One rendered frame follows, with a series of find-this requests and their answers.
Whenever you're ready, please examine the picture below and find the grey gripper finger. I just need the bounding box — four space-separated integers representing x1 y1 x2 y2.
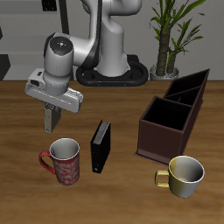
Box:
44 103 55 135
52 106 62 131

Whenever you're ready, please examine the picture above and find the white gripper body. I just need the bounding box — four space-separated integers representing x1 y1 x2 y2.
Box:
24 81 84 114

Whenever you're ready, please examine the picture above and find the black book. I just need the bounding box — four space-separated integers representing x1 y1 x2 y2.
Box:
89 119 112 174

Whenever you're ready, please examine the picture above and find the dark brown desk caddy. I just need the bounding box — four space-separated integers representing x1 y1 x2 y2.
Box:
134 68 211 166

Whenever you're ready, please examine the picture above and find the red patterned mug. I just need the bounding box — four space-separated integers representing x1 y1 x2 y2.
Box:
38 137 81 186

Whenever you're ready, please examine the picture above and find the green pot plant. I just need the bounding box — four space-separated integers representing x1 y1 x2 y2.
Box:
148 0 207 81

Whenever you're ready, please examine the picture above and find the yellow and white mug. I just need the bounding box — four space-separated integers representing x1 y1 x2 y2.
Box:
154 155 206 199

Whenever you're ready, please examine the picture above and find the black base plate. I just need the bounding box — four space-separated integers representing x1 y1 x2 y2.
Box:
75 54 150 88

